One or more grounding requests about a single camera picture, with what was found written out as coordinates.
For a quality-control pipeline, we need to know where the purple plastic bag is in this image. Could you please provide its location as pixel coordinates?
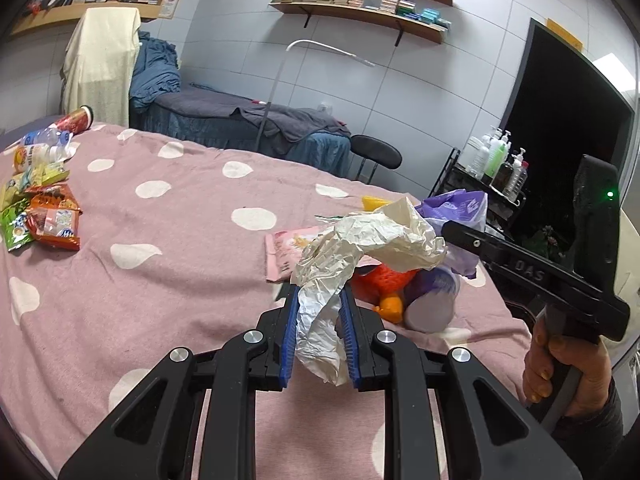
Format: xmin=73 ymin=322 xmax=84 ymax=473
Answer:
xmin=417 ymin=189 xmax=488 ymax=281

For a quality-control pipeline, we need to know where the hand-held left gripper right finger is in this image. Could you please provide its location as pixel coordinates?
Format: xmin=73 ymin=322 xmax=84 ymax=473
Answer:
xmin=340 ymin=287 xmax=583 ymax=480

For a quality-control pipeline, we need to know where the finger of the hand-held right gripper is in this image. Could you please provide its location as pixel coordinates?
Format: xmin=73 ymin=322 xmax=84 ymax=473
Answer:
xmin=441 ymin=220 xmax=506 ymax=266

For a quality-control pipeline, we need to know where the white pump bottle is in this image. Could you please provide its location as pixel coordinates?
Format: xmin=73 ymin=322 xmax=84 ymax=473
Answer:
xmin=485 ymin=126 xmax=503 ymax=161

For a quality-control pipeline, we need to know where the clear plastic bottle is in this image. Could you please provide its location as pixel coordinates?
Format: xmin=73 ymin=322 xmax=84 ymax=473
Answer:
xmin=22 ymin=127 xmax=73 ymax=147

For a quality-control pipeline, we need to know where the red instant noodle cup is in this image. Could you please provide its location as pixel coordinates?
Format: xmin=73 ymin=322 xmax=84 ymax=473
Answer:
xmin=54 ymin=105 xmax=96 ymax=136

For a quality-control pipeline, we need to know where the cream cloth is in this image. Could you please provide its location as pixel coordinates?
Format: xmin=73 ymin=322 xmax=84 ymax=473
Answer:
xmin=60 ymin=7 xmax=142 ymax=128

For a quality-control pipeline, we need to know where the pile of snack packets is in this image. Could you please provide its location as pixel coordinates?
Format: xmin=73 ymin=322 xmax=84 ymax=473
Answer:
xmin=0 ymin=162 xmax=71 ymax=211

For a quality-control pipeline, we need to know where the pink packet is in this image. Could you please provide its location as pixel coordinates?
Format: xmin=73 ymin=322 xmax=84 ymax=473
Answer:
xmin=264 ymin=225 xmax=326 ymax=282

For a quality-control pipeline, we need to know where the massage bed with blue cover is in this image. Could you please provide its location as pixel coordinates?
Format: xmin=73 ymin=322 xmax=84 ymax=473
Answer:
xmin=130 ymin=82 xmax=353 ymax=178

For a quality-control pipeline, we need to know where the green pump bottle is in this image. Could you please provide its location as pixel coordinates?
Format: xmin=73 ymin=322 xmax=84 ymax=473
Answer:
xmin=482 ymin=131 xmax=512 ymax=186

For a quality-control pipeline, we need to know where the blue blanket pile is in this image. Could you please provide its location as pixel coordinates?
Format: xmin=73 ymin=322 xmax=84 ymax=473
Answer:
xmin=129 ymin=30 xmax=182 ymax=113

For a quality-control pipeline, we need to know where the orange plush toy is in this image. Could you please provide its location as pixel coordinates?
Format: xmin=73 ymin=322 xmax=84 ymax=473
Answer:
xmin=350 ymin=260 xmax=421 ymax=306

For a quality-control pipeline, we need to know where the purple paper cup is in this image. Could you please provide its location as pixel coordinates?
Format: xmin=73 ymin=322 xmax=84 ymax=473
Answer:
xmin=402 ymin=267 xmax=461 ymax=333

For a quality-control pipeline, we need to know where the yellow plastic piece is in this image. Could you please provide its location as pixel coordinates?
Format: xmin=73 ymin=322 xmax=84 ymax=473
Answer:
xmin=361 ymin=195 xmax=401 ymax=212

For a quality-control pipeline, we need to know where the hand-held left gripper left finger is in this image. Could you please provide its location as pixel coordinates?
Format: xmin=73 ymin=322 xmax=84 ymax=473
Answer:
xmin=57 ymin=284 xmax=302 ymax=480

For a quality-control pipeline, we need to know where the person's right hand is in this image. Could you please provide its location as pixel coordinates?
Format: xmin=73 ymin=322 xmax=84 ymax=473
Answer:
xmin=522 ymin=317 xmax=616 ymax=418

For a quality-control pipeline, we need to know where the brown pump bottle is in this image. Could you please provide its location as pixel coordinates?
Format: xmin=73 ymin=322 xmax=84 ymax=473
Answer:
xmin=495 ymin=154 xmax=518 ymax=191

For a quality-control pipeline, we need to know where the potted plant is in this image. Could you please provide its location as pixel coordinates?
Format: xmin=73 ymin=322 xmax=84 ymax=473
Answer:
xmin=525 ymin=225 xmax=566 ymax=261

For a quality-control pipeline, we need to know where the yellow white drink bottle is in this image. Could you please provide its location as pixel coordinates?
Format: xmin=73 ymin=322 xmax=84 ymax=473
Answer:
xmin=12 ymin=144 xmax=68 ymax=173

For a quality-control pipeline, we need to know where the pink polka dot blanket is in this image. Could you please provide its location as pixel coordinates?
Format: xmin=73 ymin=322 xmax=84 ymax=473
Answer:
xmin=0 ymin=115 xmax=533 ymax=480

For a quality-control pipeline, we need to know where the yellow wall sign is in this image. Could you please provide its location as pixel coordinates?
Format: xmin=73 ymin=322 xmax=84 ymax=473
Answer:
xmin=546 ymin=17 xmax=585 ymax=51

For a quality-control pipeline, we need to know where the black mesh trolley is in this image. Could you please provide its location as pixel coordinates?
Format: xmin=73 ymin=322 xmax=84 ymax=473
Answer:
xmin=437 ymin=147 xmax=528 ymax=241

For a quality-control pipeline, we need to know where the white paper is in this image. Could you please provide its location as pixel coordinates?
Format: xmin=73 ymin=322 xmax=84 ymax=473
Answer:
xmin=290 ymin=197 xmax=447 ymax=387

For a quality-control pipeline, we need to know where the black stool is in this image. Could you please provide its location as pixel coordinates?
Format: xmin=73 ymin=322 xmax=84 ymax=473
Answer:
xmin=350 ymin=134 xmax=403 ymax=186

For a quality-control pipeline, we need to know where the red orange snack packet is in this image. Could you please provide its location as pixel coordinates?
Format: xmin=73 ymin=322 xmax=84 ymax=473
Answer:
xmin=25 ymin=206 xmax=82 ymax=252

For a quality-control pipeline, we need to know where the person's right forearm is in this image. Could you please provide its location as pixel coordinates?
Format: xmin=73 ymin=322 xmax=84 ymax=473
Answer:
xmin=550 ymin=380 xmax=626 ymax=480

